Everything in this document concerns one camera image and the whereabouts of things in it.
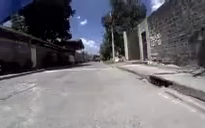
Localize pale pole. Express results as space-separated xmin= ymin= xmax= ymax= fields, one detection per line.
xmin=109 ymin=12 xmax=116 ymax=62

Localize grey concrete road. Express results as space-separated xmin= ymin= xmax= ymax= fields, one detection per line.
xmin=0 ymin=61 xmax=205 ymax=128

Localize pale gate pillars with door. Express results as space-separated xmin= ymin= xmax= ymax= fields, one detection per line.
xmin=122 ymin=18 xmax=152 ymax=62

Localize tall tree by pole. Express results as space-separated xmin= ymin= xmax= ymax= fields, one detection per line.
xmin=99 ymin=0 xmax=148 ymax=62

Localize large dark tree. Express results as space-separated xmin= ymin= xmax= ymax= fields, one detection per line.
xmin=10 ymin=0 xmax=77 ymax=44

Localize raised concrete pavement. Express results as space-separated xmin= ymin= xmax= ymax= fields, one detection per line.
xmin=113 ymin=61 xmax=205 ymax=106

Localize low wall with roof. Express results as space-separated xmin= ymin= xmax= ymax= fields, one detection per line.
xmin=0 ymin=25 xmax=91 ymax=72

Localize grey block wall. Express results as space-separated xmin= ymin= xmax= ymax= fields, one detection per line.
xmin=146 ymin=0 xmax=205 ymax=68

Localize kerb strip along wall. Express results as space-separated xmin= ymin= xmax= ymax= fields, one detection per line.
xmin=0 ymin=61 xmax=91 ymax=84

